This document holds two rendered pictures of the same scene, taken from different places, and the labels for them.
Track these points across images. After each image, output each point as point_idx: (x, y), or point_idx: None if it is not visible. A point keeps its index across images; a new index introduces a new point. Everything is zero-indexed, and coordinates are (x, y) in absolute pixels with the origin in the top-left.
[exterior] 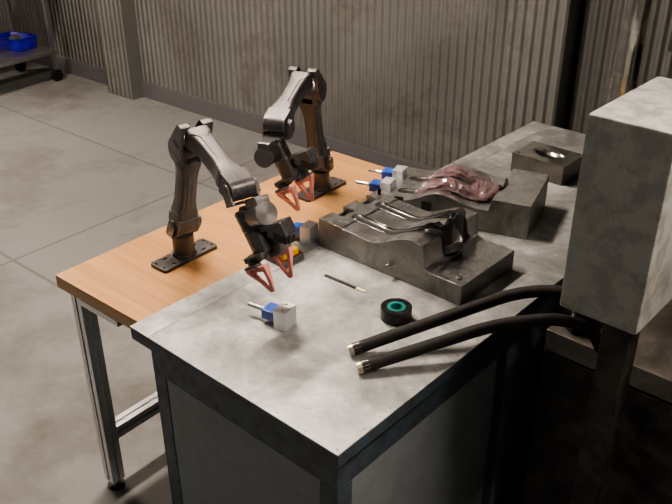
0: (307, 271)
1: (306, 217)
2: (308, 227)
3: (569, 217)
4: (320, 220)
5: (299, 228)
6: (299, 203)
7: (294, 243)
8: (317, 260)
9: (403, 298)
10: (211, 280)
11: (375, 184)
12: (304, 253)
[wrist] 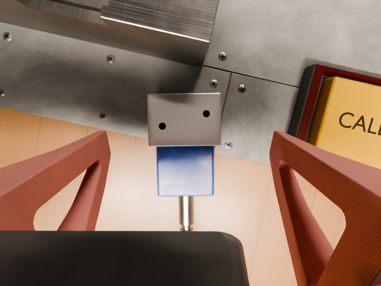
0: (377, 8)
1: (40, 217)
2: (211, 106)
3: None
4: (212, 30)
5: (204, 152)
6: (290, 140)
7: (228, 150)
8: (296, 17)
9: None
10: None
11: None
12: (273, 83)
